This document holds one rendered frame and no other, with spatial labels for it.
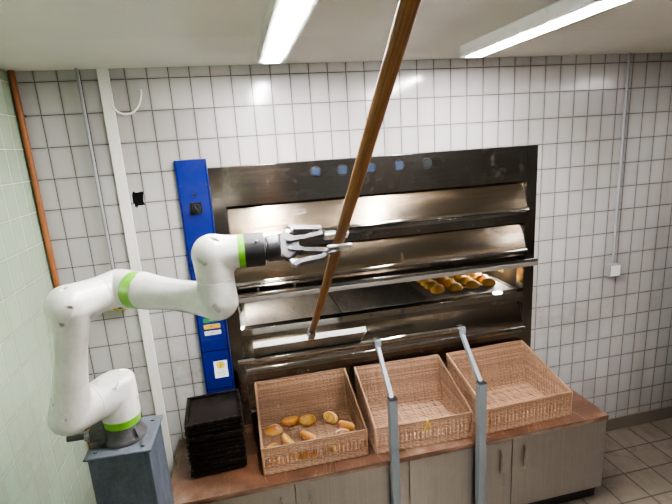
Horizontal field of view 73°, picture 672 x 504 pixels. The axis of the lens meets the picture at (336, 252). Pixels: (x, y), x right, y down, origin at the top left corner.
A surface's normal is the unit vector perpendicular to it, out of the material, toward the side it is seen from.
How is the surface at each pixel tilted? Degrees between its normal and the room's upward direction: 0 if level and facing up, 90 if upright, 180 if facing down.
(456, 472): 90
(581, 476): 90
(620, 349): 90
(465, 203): 70
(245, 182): 90
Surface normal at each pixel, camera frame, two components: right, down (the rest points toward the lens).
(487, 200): 0.18, -0.13
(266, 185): 0.22, 0.22
